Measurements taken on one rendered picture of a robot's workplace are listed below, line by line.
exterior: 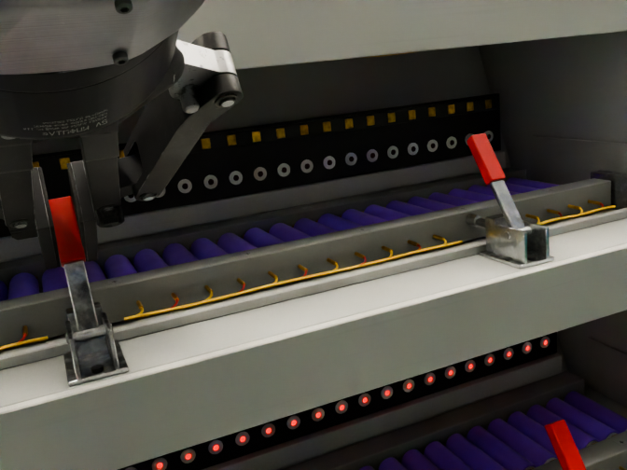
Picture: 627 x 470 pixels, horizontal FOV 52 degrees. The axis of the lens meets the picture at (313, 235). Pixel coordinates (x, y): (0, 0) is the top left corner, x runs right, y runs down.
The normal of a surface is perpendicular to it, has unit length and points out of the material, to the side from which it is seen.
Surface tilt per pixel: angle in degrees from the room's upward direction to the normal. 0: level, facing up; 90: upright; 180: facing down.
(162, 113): 89
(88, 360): 21
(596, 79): 90
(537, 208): 111
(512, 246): 90
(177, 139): 172
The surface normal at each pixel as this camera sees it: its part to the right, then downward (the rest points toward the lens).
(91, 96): 0.44, 0.88
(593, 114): -0.91, 0.19
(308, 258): 0.40, 0.19
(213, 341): -0.10, -0.96
